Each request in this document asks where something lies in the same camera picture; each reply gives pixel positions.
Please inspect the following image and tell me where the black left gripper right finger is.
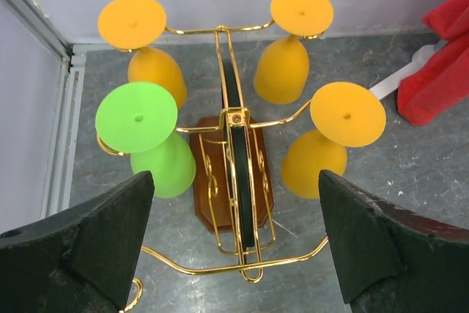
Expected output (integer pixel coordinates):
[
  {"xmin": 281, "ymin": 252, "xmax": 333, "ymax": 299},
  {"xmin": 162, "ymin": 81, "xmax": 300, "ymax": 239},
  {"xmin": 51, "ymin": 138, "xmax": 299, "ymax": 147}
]
[{"xmin": 319, "ymin": 170, "xmax": 468, "ymax": 312}]

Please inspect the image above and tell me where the green plastic goblet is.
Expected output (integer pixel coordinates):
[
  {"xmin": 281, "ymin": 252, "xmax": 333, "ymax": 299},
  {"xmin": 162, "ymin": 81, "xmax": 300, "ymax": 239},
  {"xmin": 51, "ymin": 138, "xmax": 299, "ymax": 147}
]
[{"xmin": 95, "ymin": 81, "xmax": 196, "ymax": 199}]

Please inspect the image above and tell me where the white stand foot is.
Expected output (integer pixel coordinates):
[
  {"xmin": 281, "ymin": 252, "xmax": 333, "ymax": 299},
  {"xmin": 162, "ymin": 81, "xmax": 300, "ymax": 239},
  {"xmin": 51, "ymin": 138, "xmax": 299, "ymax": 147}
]
[{"xmin": 369, "ymin": 40, "xmax": 448, "ymax": 100}]

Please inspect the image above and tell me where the red cloth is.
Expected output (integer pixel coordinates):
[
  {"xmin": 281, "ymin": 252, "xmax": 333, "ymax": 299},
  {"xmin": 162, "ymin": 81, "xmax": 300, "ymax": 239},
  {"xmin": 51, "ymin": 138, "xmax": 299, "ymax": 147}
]
[{"xmin": 397, "ymin": 0, "xmax": 468, "ymax": 126}]

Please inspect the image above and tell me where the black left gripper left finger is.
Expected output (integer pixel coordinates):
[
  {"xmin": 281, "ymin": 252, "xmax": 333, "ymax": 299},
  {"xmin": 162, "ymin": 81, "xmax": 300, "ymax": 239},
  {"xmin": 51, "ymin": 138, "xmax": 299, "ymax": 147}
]
[{"xmin": 1, "ymin": 172, "xmax": 155, "ymax": 312}]

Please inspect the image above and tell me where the orange plastic goblet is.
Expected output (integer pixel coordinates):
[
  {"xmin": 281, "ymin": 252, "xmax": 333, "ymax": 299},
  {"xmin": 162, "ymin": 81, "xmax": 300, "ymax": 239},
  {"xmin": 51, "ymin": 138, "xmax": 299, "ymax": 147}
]
[
  {"xmin": 281, "ymin": 81, "xmax": 386, "ymax": 199},
  {"xmin": 97, "ymin": 0, "xmax": 188, "ymax": 108},
  {"xmin": 254, "ymin": 0, "xmax": 334, "ymax": 104}
]

